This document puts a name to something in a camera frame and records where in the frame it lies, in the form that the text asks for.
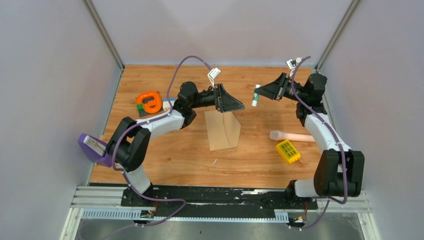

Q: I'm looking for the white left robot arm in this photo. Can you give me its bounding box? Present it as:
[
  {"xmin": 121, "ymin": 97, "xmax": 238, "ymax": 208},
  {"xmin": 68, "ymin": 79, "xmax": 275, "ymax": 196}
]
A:
[{"xmin": 105, "ymin": 81, "xmax": 245, "ymax": 207}]

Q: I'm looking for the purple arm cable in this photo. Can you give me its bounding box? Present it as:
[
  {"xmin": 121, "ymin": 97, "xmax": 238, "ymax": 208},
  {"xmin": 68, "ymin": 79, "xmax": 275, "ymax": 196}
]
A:
[
  {"xmin": 289, "ymin": 55, "xmax": 349, "ymax": 231},
  {"xmin": 110, "ymin": 55, "xmax": 213, "ymax": 229}
]

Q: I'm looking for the yellow building block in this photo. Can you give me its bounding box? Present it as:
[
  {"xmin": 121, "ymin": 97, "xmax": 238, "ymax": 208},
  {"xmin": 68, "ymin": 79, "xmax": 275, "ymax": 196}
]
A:
[{"xmin": 275, "ymin": 139, "xmax": 301, "ymax": 165}]

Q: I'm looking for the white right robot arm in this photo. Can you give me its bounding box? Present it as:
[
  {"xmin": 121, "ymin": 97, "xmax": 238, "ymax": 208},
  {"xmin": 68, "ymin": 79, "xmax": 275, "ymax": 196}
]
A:
[{"xmin": 254, "ymin": 73, "xmax": 365, "ymax": 209}]

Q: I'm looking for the pink toy microphone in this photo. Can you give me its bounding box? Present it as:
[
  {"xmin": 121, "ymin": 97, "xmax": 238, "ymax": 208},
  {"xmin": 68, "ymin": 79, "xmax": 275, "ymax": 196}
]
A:
[{"xmin": 269, "ymin": 130, "xmax": 315, "ymax": 143}]

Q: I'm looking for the green building block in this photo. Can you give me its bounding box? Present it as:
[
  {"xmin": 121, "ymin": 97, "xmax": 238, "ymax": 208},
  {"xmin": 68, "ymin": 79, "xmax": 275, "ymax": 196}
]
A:
[{"xmin": 136, "ymin": 104, "xmax": 144, "ymax": 112}]

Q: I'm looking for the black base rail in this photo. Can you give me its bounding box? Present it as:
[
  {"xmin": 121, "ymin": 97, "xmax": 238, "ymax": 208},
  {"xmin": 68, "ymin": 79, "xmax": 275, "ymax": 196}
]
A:
[{"xmin": 120, "ymin": 185, "xmax": 318, "ymax": 219}]

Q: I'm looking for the white slotted cable duct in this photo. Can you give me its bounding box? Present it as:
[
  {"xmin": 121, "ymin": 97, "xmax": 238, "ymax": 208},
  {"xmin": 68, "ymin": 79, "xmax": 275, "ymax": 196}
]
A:
[{"xmin": 81, "ymin": 208, "xmax": 289, "ymax": 223}]

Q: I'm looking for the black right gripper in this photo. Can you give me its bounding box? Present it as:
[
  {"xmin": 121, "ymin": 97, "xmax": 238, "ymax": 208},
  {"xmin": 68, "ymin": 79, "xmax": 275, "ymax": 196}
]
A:
[{"xmin": 254, "ymin": 72, "xmax": 308, "ymax": 103}]

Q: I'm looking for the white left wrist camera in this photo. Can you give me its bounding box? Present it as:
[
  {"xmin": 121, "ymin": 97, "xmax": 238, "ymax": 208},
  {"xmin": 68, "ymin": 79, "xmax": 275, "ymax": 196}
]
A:
[{"xmin": 207, "ymin": 67, "xmax": 221, "ymax": 87}]

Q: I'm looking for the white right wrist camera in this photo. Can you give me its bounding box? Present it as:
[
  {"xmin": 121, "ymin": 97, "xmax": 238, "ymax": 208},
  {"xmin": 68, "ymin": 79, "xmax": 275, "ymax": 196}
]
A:
[{"xmin": 286, "ymin": 57, "xmax": 303, "ymax": 71}]

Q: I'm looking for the tan paper envelope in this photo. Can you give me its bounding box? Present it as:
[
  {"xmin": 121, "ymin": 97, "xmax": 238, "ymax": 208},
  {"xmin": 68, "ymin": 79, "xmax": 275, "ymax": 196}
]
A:
[{"xmin": 204, "ymin": 111, "xmax": 241, "ymax": 151}]

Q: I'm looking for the orange curved toy track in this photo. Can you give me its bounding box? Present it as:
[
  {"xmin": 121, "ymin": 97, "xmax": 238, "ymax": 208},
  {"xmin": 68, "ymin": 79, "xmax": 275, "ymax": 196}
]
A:
[{"xmin": 135, "ymin": 91, "xmax": 163, "ymax": 114}]

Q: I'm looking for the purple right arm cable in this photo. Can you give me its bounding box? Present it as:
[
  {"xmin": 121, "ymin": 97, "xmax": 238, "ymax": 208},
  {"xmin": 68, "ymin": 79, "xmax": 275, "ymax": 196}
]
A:
[{"xmin": 289, "ymin": 55, "xmax": 349, "ymax": 231}]

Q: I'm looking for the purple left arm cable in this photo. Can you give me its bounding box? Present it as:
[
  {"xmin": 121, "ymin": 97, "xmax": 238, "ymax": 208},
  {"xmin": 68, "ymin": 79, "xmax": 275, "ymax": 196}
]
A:
[{"xmin": 110, "ymin": 55, "xmax": 213, "ymax": 229}]

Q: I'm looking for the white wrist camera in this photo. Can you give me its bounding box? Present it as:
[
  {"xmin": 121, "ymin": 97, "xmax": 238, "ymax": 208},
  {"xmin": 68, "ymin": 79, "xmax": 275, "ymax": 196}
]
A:
[
  {"xmin": 207, "ymin": 67, "xmax": 221, "ymax": 87},
  {"xmin": 286, "ymin": 57, "xmax": 303, "ymax": 71}
]

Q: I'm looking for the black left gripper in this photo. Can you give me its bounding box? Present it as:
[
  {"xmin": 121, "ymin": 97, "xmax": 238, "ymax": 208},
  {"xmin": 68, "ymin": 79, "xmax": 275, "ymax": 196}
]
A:
[{"xmin": 189, "ymin": 83, "xmax": 244, "ymax": 113}]

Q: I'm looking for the dark grey building plate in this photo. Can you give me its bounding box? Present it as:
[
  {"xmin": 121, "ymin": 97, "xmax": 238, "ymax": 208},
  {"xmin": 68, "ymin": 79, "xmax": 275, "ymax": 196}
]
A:
[{"xmin": 137, "ymin": 109, "xmax": 150, "ymax": 118}]

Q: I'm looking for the purple box with card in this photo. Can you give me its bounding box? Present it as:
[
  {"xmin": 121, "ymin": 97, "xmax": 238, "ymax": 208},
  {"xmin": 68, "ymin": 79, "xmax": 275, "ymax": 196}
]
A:
[{"xmin": 78, "ymin": 133, "xmax": 113, "ymax": 168}]

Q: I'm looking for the white green glue stick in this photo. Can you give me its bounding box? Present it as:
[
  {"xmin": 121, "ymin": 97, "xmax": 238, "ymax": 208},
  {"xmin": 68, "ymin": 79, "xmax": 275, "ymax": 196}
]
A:
[{"xmin": 251, "ymin": 84, "xmax": 261, "ymax": 107}]

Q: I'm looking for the white and blue building block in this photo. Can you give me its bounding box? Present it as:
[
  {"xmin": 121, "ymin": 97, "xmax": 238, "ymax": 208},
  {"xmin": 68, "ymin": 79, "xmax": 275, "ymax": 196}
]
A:
[{"xmin": 162, "ymin": 97, "xmax": 177, "ymax": 112}]

